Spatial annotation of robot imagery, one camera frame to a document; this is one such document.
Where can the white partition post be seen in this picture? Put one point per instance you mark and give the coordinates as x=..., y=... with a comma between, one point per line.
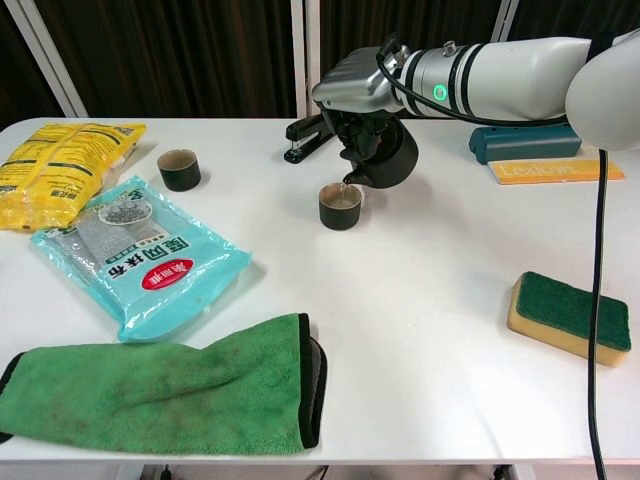
x=507, y=15
x=50, y=60
x=300, y=60

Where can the yellow Lexicon box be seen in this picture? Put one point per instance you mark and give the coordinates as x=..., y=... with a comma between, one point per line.
x=550, y=171

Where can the black teapot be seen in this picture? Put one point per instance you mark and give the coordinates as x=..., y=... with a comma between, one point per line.
x=395, y=165

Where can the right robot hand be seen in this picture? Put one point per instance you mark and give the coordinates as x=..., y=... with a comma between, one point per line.
x=360, y=80

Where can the green yellow sponge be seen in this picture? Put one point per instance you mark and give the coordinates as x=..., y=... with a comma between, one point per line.
x=555, y=310

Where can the light blue cloth package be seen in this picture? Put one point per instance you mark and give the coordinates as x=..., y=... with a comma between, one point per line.
x=145, y=265

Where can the green microfiber cloth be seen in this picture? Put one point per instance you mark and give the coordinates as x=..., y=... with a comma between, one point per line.
x=150, y=395

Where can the teal oblong case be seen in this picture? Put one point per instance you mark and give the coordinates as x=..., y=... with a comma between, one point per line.
x=525, y=142

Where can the black stapler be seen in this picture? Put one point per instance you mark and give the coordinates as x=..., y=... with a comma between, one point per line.
x=300, y=145

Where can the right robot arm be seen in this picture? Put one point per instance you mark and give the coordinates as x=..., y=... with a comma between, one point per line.
x=525, y=80

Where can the dark cup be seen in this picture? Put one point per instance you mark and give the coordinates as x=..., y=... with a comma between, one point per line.
x=179, y=177
x=340, y=217

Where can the yellow snack bag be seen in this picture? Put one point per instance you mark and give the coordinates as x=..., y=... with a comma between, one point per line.
x=55, y=170

